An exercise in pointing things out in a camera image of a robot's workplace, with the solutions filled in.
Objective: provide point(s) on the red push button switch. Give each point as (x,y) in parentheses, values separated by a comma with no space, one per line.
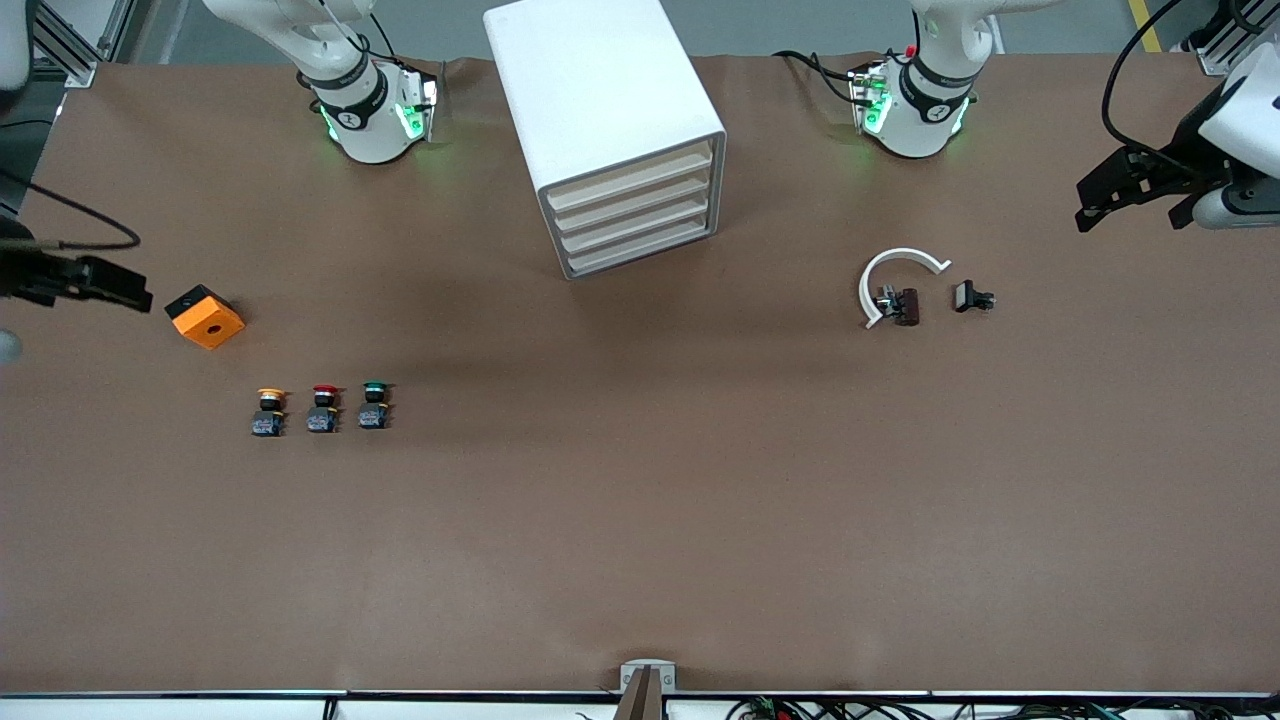
(323,410)

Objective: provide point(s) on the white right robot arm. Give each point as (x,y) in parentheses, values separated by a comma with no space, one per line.
(370,130)

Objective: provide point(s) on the grey metal bracket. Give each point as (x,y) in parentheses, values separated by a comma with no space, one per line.
(668,678)

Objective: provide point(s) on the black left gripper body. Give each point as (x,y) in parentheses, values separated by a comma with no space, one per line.
(1187,140)

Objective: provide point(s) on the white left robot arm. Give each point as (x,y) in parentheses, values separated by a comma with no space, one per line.
(915,125)

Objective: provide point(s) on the dark brown connector block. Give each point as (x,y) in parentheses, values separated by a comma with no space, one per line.
(906,306)

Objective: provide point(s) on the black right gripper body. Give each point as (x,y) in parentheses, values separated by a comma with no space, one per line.
(22,274)

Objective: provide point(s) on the orange button enclosure box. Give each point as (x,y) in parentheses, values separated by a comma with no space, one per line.
(208,322)

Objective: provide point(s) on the aluminium frame profile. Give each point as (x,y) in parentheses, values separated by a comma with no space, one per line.
(1212,60)
(78,72)

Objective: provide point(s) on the small black clip part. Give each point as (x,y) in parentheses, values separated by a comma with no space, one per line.
(966,296)

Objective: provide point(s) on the white table edge rail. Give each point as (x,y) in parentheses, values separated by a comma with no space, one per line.
(200,711)

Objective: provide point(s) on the green push button switch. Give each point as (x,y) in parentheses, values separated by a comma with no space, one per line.
(374,415)

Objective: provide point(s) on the yellow push button switch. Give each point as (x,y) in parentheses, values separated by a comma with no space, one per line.
(268,412)

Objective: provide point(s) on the brown table cover mat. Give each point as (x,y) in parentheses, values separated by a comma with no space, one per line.
(640,500)

